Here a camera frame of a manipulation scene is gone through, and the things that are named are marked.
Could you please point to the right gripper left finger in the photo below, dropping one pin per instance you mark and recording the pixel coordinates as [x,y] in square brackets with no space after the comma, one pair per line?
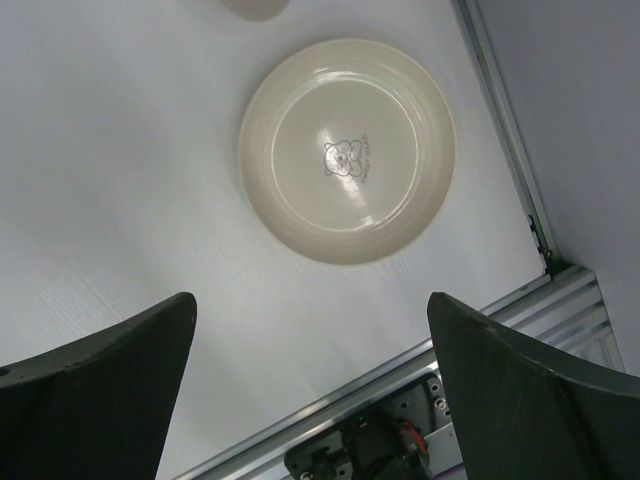
[99,407]

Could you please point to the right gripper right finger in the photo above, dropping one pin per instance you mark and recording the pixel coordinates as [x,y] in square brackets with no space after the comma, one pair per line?
[525,410]

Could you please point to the beige cup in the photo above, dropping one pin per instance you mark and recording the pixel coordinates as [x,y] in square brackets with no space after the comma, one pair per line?
[256,10]

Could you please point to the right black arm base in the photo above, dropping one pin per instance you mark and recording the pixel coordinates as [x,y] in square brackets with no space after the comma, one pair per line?
[408,434]

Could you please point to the cream bear plate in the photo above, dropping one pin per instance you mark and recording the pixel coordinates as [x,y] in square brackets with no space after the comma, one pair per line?
[347,151]

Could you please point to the aluminium front rail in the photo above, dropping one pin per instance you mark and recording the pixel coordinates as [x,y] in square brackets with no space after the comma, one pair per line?
[567,312]

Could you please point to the right aluminium frame post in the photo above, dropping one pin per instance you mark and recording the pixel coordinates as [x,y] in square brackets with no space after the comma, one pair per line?
[492,79]

